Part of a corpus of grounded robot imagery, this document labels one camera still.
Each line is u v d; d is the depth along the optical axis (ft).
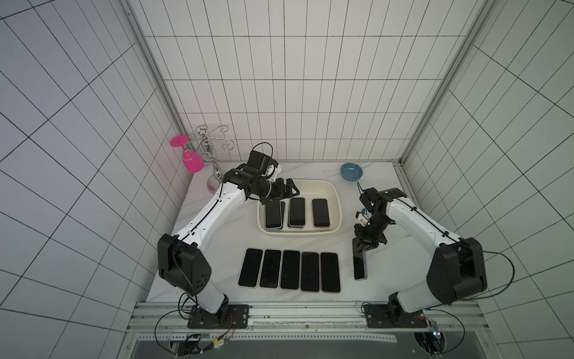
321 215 3.15
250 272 2.68
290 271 2.71
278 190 2.26
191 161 3.33
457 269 1.38
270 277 2.73
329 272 2.61
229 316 2.33
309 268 2.70
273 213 3.21
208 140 2.95
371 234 2.29
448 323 2.39
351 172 3.74
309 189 3.41
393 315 2.16
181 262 1.38
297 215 3.19
